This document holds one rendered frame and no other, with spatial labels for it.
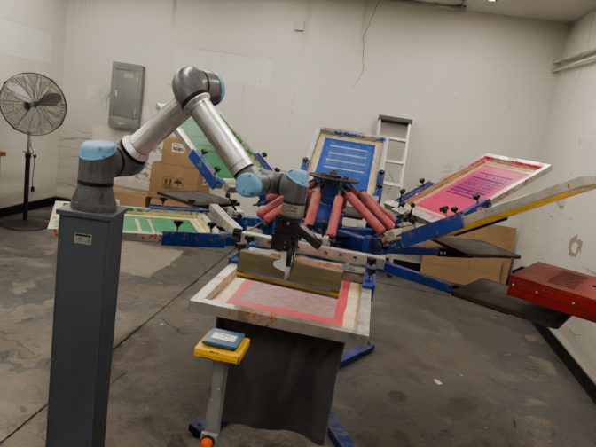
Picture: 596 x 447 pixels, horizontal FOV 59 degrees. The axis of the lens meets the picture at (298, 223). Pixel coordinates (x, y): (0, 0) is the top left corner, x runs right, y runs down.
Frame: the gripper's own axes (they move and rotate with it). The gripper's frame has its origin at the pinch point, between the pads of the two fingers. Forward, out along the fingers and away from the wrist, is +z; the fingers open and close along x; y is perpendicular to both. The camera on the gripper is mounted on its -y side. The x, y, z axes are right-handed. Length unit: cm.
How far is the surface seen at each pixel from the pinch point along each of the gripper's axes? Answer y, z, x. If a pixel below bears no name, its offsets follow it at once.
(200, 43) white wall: 206, -115, -459
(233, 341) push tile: 8.5, 12.3, 33.0
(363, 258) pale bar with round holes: -24, 7, -68
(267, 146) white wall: 108, -8, -459
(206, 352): 14.8, 15.0, 37.6
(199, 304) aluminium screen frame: 25.3, 11.4, 13.9
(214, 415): 11, 36, 33
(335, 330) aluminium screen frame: -19.0, 10.5, 13.9
